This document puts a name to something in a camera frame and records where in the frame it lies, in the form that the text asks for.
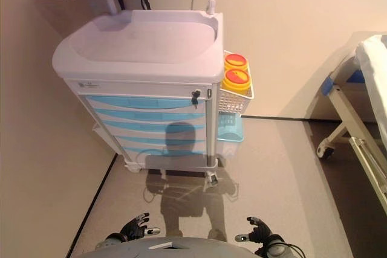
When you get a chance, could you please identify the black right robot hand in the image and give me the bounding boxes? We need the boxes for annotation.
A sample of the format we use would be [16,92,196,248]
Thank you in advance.
[235,216,284,245]

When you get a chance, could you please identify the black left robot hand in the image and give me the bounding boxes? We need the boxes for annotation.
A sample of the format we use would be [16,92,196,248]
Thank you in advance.
[119,212,161,241]

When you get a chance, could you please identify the blue-front cart drawer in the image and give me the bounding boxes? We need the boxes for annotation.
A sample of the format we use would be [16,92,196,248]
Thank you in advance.
[95,108,207,122]
[104,120,207,134]
[123,146,207,156]
[84,94,206,111]
[116,134,207,147]

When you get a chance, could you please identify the cart caster wheel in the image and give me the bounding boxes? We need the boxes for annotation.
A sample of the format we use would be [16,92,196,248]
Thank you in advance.
[205,170,219,187]

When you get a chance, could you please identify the translucent white bin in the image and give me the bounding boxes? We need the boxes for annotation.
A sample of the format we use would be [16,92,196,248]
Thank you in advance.
[215,140,241,159]

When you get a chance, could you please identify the bed caster wheel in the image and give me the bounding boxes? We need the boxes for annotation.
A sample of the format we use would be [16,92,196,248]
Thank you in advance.
[316,144,336,160]

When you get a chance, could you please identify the light blue waste bin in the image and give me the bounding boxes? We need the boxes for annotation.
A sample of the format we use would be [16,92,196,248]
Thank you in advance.
[216,112,245,143]

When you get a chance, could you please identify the white mesh basket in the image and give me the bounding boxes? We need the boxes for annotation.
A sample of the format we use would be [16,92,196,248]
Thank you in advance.
[218,50,255,114]

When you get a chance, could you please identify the black cart keys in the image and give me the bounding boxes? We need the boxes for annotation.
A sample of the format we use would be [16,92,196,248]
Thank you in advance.
[190,88,202,109]

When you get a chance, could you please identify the yellow sharps container red lid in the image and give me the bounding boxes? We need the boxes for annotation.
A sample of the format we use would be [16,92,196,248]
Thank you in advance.
[223,53,249,70]
[222,68,252,94]

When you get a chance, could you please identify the white medical cart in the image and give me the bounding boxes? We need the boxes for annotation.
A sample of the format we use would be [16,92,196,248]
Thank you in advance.
[51,9,226,174]

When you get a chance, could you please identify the white bed mattress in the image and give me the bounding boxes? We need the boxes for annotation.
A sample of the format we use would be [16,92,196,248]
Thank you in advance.
[355,34,387,138]

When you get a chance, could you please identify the white hospital bed frame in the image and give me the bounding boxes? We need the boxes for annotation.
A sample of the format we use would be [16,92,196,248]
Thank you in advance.
[316,55,387,207]

